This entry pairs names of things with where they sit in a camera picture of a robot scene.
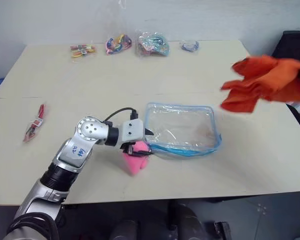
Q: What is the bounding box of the black table leg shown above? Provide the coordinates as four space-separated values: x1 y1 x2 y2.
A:
166 199 178 230

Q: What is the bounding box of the orange cloth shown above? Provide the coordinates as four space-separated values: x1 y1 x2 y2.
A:
219 54 300 115

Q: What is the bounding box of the black chair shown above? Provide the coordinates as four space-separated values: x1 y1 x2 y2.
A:
271 30 300 63

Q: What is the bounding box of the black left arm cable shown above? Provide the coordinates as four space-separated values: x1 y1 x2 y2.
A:
6 107 140 240

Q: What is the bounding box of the multicoloured hair ties packet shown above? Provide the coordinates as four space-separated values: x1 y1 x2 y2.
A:
104 33 135 56

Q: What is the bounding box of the large teal accessories packet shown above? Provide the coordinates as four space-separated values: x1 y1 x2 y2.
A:
134 31 171 58

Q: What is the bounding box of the clear blue-trimmed zipper pouch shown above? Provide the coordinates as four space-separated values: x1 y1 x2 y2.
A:
142 101 223 160

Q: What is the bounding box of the large dark rounded shape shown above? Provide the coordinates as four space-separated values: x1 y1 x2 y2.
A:
173 201 205 240

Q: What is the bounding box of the orange hair clips packet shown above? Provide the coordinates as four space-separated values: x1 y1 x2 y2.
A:
69 42 98 60

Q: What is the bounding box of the small blue accessories packet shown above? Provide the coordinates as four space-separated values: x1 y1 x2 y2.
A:
181 39 200 53

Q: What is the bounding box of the black ribbed block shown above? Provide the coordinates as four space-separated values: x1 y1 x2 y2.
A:
213 220 233 240

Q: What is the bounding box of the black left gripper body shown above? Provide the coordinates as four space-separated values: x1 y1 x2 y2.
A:
119 141 138 154

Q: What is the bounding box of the pink plush keychain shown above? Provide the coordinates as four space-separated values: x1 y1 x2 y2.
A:
122 140 152 178

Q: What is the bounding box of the red item plastic packet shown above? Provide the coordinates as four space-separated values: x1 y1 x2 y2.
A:
22 102 50 144

